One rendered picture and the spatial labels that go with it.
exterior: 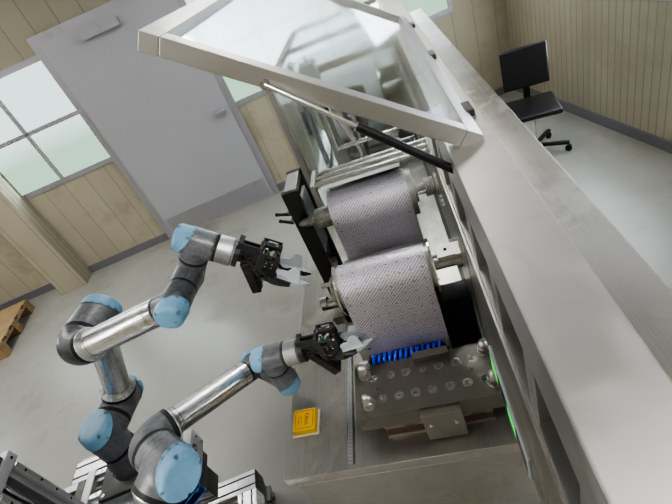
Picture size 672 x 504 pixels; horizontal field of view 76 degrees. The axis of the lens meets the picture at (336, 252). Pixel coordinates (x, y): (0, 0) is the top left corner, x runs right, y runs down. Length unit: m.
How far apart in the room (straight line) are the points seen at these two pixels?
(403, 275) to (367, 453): 0.50
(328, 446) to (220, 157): 3.74
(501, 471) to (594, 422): 0.96
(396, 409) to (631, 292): 0.63
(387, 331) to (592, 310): 0.82
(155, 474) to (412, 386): 0.65
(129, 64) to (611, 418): 4.43
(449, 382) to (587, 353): 0.78
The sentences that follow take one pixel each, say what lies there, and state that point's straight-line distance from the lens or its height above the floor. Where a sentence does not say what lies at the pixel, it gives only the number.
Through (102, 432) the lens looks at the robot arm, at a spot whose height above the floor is 1.03.
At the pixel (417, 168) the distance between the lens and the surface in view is 2.10.
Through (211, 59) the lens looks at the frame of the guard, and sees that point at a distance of 0.73.
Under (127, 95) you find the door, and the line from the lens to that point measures 4.62.
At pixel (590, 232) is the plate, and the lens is 0.89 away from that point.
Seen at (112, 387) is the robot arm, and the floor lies 1.10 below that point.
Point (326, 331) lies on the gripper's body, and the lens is 1.23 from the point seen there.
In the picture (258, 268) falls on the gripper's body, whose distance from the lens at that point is 1.12.
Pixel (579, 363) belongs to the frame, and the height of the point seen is 1.65.
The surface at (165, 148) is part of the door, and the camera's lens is 4.71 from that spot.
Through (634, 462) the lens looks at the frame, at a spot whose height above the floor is 1.65.
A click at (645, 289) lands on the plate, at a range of 0.79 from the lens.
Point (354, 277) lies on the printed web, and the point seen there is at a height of 1.30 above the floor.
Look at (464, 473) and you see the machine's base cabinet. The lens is 1.34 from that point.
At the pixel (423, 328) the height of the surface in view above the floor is 1.09.
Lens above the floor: 2.00
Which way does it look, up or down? 35 degrees down
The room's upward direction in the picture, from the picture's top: 24 degrees counter-clockwise
